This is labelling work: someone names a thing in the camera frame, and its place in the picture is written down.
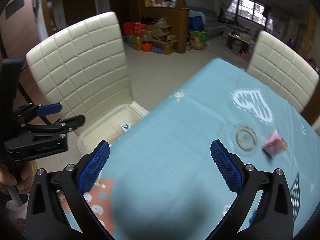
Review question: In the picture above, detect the person's left hand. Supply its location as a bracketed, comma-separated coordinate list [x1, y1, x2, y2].
[0, 160, 38, 195]

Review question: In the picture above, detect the pink crumpled paper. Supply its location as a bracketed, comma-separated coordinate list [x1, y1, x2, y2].
[262, 130, 288, 157]

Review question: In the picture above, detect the near cream quilted chair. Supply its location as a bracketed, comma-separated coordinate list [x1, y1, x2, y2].
[25, 11, 150, 145]

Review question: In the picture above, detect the clear round gold coaster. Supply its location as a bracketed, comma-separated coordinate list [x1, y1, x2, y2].
[230, 124, 258, 153]

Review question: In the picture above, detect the pile of cardboard boxes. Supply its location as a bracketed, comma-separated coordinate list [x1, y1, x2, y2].
[131, 18, 177, 55]

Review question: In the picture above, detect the light blue patterned tablecloth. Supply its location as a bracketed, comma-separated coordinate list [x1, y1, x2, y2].
[84, 59, 319, 239]

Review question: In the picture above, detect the grey sofa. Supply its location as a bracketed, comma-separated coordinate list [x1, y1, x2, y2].
[189, 7, 226, 40]

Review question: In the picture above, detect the white blue small packet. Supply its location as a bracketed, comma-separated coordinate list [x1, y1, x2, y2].
[121, 122, 131, 133]

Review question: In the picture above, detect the cream quilted chair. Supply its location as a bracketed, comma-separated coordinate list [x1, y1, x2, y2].
[247, 31, 319, 113]
[25, 11, 150, 145]

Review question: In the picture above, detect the orange plastic bucket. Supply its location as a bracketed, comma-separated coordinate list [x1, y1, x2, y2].
[141, 43, 153, 53]

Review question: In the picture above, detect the middle cream quilted chair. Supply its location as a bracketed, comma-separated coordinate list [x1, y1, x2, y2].
[247, 31, 319, 113]

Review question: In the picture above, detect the brown wooden cabinet counter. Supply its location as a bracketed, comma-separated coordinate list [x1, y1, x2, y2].
[143, 7, 189, 54]

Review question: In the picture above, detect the low coffee table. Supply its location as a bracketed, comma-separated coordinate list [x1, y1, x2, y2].
[226, 33, 251, 52]

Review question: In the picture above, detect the clear plastic bin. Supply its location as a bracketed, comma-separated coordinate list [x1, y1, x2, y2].
[78, 101, 149, 155]

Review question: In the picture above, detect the barred window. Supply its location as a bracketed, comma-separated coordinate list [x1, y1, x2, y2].
[225, 0, 273, 31]

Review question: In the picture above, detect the colourful green shopping bag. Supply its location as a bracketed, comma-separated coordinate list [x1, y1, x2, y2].
[189, 31, 207, 50]

